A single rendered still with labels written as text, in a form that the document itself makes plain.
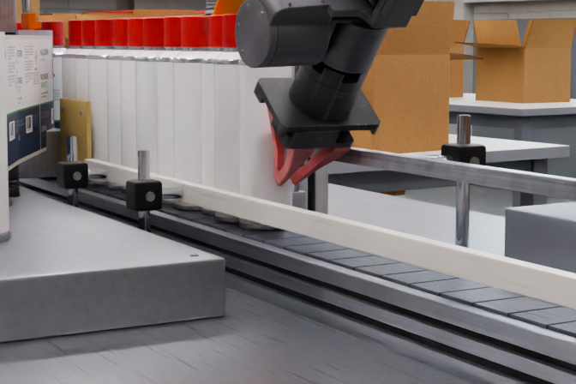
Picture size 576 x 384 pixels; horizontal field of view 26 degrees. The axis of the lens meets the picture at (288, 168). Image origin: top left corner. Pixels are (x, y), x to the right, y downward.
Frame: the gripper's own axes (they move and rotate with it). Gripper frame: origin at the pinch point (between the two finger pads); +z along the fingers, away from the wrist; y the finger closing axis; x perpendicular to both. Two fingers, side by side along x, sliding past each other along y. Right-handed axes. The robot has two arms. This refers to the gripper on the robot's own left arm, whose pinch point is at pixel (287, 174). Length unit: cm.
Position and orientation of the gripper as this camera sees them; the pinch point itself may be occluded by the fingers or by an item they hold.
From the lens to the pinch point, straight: 116.9
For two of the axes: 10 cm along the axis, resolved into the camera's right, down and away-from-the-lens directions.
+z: -3.1, 7.2, 6.2
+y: -8.7, 0.4, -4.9
